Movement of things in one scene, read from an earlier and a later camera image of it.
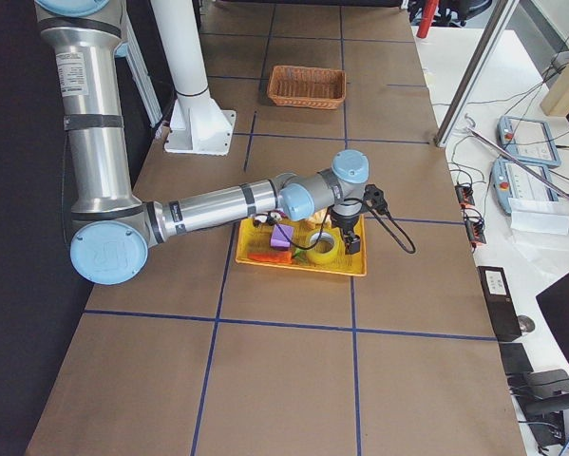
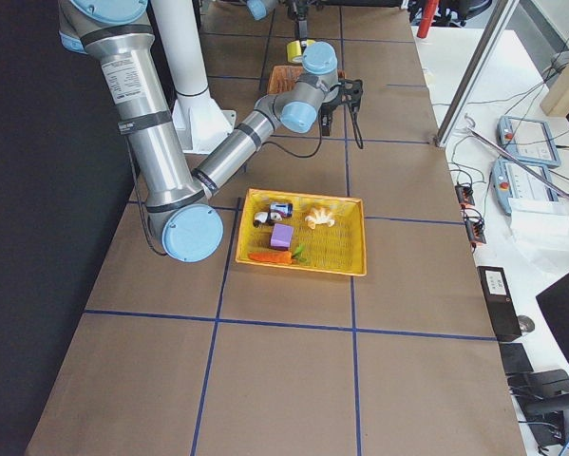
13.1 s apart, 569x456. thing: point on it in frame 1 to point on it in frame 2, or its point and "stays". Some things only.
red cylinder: x=429 y=8 stays
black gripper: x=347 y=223 to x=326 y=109
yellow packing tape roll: x=330 y=257 to x=294 y=50
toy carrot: x=295 y=256 stays
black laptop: x=565 y=305 stays
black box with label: x=501 y=303 stays
